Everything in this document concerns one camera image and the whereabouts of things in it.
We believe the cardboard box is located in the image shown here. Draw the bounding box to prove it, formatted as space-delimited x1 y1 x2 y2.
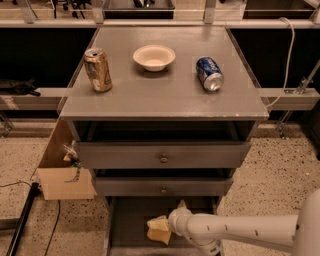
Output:
37 119 96 200

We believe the black object on shelf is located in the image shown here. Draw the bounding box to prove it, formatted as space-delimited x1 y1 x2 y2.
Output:
0 79 40 97

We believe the black floor cable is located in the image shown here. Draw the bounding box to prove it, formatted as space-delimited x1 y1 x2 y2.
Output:
0 180 62 256

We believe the metal shelf bracket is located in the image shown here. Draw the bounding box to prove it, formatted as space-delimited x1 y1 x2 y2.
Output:
276 59 320 139

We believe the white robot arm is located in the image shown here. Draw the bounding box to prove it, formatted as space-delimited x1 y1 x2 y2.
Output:
147 190 320 256

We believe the grey middle drawer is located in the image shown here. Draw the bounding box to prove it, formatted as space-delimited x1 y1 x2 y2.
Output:
94 177 233 197

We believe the yellow sponge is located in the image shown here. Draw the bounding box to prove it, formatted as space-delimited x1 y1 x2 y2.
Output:
147 229 171 245

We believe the black metal floor bar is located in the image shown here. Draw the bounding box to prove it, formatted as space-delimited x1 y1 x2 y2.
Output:
6 182 40 256

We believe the blue soda can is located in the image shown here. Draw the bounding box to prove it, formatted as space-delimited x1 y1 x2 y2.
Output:
196 57 224 92

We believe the grey drawer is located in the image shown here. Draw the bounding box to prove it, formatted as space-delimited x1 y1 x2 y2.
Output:
75 142 251 169
94 177 233 197
103 196 220 256

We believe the grey top drawer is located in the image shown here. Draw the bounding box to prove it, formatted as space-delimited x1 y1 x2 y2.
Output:
75 142 251 169

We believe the grey bottom drawer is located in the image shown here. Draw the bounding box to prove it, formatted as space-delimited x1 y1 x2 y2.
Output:
103 196 220 256

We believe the gold soda can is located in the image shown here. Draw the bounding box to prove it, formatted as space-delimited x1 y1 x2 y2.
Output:
84 48 112 92

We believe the white bowl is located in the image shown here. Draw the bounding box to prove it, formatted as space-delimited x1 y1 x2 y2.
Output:
133 45 176 72

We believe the grey drawer cabinet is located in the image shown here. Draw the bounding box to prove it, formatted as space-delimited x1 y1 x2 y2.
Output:
57 25 272 256

